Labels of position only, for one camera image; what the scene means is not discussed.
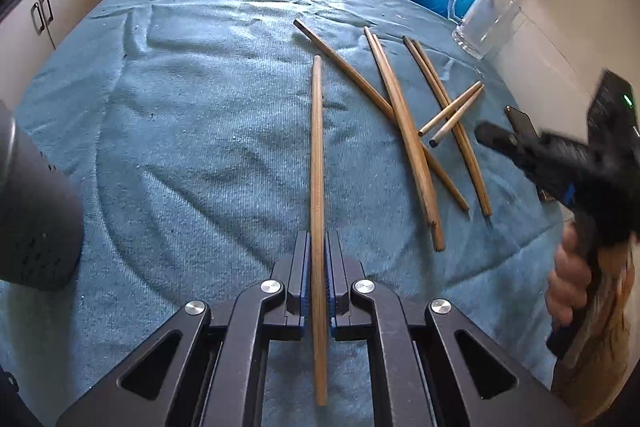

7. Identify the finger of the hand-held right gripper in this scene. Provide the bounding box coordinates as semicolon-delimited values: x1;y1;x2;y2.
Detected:
475;122;541;168

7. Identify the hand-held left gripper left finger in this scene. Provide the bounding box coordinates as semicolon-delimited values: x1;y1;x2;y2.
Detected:
55;231;313;427

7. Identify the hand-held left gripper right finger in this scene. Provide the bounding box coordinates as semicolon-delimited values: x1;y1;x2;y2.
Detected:
325;231;581;427

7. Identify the brown wooden chopstick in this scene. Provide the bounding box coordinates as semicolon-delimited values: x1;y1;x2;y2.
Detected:
363;26;437;228
419;81;485;138
412;39;494;228
371;34;446;253
310;55;330;407
294;19;471;212
402;36;488;215
429;84;486;146

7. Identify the dark grey perforated utensil holder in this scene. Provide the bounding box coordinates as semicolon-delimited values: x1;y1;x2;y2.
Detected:
0;99;85;292

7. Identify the person's right forearm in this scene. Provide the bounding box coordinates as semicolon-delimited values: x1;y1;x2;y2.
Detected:
552;247;638;425

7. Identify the person's right hand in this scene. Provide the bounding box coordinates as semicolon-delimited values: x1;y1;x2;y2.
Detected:
546;224;597;326

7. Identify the black smartphone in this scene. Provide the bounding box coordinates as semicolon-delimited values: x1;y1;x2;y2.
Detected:
504;106;541;142

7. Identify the clear glass mug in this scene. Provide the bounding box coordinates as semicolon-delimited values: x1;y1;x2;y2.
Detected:
447;0;521;60

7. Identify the blue towel cloth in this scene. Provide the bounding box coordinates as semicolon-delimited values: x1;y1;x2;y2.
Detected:
0;0;566;427

